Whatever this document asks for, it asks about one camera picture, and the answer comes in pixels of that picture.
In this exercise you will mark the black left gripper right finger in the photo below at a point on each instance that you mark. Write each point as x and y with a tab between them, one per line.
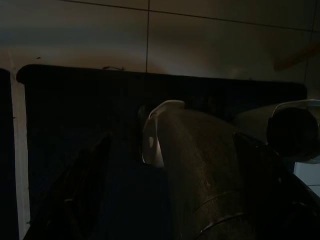
265	190

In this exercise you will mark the large black floor mat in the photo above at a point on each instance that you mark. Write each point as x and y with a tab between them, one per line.
75	105

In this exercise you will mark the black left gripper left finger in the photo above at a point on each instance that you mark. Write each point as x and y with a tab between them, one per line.
80	190

